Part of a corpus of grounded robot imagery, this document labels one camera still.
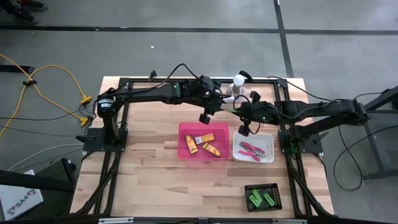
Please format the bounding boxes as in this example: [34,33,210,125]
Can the black metal table stand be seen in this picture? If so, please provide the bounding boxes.
[357,85,398,181]

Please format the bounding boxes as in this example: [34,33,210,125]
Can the yellow extension cord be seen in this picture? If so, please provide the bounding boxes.
[0,53,93,138]

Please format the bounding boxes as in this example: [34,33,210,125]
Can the black floor cable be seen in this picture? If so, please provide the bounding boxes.
[0,104,97,123]

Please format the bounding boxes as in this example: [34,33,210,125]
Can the black floor stand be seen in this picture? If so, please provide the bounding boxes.
[0,157,77,194]

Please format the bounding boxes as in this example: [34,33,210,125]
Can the white light bulb with socket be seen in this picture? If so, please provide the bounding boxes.
[228,74,247,98]

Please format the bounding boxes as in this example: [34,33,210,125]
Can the white plastic bin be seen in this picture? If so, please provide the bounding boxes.
[232,131,275,164]

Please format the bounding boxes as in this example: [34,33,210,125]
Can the pink handled pliers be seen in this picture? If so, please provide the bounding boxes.
[238,140,268,154]
[238,150,262,162]

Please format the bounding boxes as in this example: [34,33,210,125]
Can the white cable with switch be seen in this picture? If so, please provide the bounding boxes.
[221,83,238,105]

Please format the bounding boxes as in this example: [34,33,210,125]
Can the black aluminium table frame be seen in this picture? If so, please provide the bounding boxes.
[70,70,335,218]

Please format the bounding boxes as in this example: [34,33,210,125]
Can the black floor bar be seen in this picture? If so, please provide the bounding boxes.
[0,64,35,74]

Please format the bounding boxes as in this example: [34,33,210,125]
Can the pink translucent plastic bin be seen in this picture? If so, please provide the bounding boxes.
[177,121,231,161]

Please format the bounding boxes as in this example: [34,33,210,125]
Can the person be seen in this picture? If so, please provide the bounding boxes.
[0,0,48,26]

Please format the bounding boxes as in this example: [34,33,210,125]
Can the black mesh tray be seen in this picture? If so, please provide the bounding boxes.
[244,183,283,212]

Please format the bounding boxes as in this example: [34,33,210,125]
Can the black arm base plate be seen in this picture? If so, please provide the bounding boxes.
[82,127,128,153]
[278,129,324,155]

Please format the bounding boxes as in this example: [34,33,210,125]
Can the white printed box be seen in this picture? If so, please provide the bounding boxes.
[0,169,44,222]

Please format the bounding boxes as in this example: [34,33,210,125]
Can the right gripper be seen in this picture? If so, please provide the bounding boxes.
[234,91,274,137]

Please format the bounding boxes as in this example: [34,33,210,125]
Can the silver bracket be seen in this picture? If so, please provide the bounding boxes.
[272,218,307,224]
[98,217,134,224]

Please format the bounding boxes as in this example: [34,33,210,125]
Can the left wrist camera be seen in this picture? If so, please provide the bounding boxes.
[194,75,215,94]

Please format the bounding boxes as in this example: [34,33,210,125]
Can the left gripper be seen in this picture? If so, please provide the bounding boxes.
[198,93,230,125]

